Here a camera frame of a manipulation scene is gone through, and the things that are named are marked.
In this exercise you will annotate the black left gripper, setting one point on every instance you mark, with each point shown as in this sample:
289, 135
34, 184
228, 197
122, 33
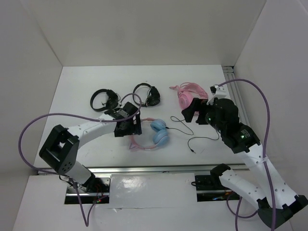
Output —
135, 129

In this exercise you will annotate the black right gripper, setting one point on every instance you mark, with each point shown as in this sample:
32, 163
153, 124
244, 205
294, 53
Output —
200, 105

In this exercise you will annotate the blue pink cat-ear headphones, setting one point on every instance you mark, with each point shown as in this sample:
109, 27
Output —
159, 139

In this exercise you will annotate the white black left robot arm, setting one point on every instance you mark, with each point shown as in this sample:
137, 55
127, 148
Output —
60, 149

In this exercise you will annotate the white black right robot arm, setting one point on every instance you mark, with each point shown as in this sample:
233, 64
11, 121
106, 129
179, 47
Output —
274, 201

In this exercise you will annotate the black headphones middle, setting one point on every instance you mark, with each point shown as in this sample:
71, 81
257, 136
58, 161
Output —
153, 95

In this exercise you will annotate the black headphones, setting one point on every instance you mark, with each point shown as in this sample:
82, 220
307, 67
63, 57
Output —
153, 95
112, 100

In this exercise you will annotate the black headphones far left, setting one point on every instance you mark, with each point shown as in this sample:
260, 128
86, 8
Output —
112, 100

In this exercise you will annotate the pink gaming headset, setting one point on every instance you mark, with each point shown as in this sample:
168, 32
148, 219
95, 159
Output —
187, 91

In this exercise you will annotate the white front cover panel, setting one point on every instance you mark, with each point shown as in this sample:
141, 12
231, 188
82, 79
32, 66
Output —
164, 190

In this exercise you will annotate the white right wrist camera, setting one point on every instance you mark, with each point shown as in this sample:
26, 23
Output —
218, 92

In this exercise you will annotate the aluminium rail front edge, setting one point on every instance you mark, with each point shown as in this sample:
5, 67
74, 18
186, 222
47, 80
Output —
152, 169

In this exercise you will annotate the aluminium rail right side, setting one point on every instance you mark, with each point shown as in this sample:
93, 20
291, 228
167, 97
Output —
235, 93

